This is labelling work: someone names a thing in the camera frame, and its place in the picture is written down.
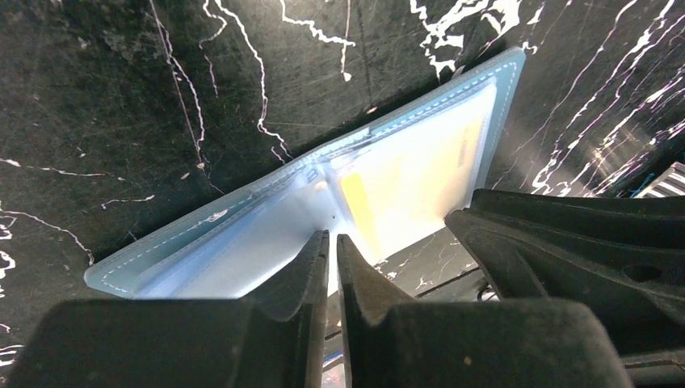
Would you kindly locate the yellow credit card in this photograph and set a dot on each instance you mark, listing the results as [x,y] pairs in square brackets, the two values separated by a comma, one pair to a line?
[400,191]

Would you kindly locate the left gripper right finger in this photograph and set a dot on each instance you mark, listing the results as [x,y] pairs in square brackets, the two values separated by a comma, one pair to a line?
[394,340]

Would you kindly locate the blue card holder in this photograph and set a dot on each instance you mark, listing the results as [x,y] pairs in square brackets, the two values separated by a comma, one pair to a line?
[230,246]

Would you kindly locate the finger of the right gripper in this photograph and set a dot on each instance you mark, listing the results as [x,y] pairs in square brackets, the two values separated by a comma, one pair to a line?
[622,258]

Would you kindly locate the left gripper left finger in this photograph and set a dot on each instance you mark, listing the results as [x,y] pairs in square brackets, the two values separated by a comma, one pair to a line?
[271,337]

